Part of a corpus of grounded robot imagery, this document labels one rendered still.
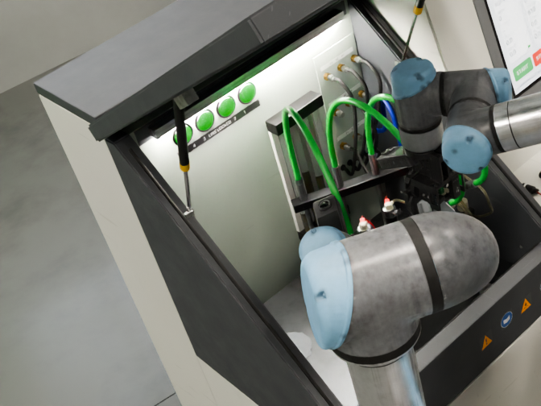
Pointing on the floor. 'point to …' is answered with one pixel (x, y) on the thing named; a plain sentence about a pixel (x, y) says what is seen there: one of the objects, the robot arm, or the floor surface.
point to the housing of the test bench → (177, 368)
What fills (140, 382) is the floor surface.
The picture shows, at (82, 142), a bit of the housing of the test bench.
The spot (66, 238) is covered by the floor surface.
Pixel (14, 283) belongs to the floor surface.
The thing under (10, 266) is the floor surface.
